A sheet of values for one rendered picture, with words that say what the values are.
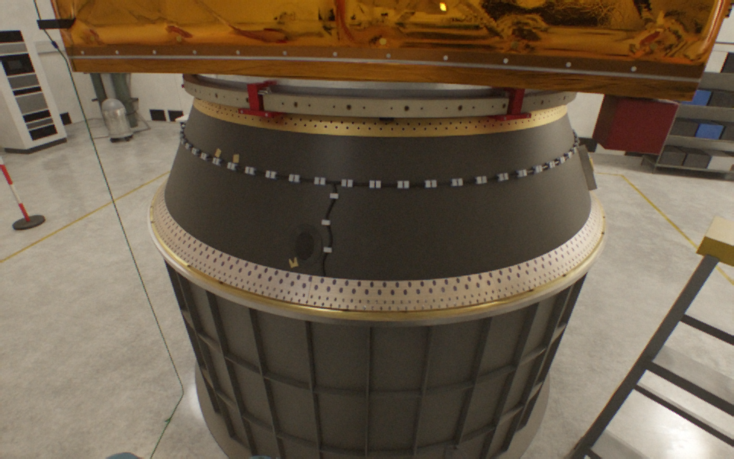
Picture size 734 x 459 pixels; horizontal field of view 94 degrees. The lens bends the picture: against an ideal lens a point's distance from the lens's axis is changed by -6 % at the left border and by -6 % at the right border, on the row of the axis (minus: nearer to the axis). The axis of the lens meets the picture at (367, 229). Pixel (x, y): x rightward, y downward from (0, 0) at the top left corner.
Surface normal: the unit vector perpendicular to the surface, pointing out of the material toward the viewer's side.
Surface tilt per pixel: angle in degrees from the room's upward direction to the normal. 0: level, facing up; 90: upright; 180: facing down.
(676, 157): 90
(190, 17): 90
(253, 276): 43
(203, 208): 62
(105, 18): 93
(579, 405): 0
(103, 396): 0
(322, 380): 90
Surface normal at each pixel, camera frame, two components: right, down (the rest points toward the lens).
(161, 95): -0.22, 0.48
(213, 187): -0.52, -0.06
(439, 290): 0.11, -0.30
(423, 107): 0.11, 0.49
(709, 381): 0.01, -0.87
